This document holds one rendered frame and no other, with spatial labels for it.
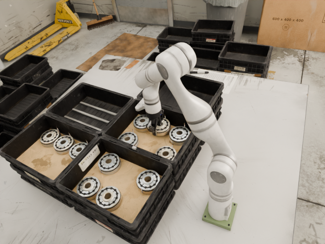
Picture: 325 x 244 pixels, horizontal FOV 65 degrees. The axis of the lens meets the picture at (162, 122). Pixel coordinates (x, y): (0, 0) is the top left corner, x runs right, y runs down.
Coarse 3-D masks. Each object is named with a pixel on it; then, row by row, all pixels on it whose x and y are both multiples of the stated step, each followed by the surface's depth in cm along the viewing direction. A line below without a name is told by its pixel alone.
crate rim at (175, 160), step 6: (132, 102) 137; (126, 108) 134; (162, 108) 131; (168, 108) 130; (120, 114) 131; (114, 120) 128; (108, 126) 125; (114, 138) 120; (126, 144) 116; (186, 144) 112; (138, 150) 113; (144, 150) 112; (156, 156) 109; (180, 156) 110; (168, 162) 106; (174, 162) 106
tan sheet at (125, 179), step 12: (96, 168) 120; (120, 168) 119; (132, 168) 118; (144, 168) 117; (108, 180) 115; (120, 180) 114; (132, 180) 114; (120, 192) 110; (132, 192) 109; (120, 204) 106; (132, 204) 105; (120, 216) 102; (132, 216) 102
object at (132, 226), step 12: (120, 144) 116; (144, 156) 110; (72, 168) 110; (168, 168) 104; (60, 180) 106; (156, 192) 97; (96, 204) 96; (144, 204) 94; (108, 216) 93; (132, 228) 89
